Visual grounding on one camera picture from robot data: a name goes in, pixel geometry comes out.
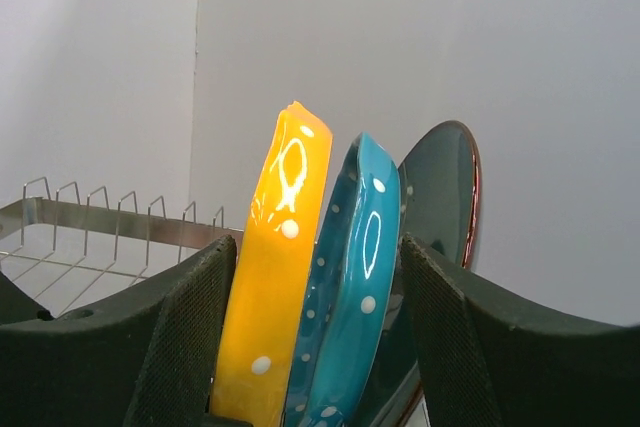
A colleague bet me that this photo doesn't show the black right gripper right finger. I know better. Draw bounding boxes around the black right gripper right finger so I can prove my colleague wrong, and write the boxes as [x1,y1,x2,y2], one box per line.
[400,235,639,426]

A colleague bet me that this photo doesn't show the yellow plate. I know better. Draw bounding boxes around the yellow plate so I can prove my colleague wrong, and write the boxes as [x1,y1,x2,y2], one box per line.
[210,101,333,426]

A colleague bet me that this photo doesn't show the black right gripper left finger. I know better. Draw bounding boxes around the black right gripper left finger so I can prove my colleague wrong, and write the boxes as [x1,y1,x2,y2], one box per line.
[1,236,237,426]

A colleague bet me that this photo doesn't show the rear dark teal plate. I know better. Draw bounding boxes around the rear dark teal plate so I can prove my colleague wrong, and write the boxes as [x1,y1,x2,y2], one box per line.
[351,120,480,426]

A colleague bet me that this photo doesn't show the steel dish rack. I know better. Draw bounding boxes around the steel dish rack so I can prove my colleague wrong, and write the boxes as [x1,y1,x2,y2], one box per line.
[1,177,242,317]

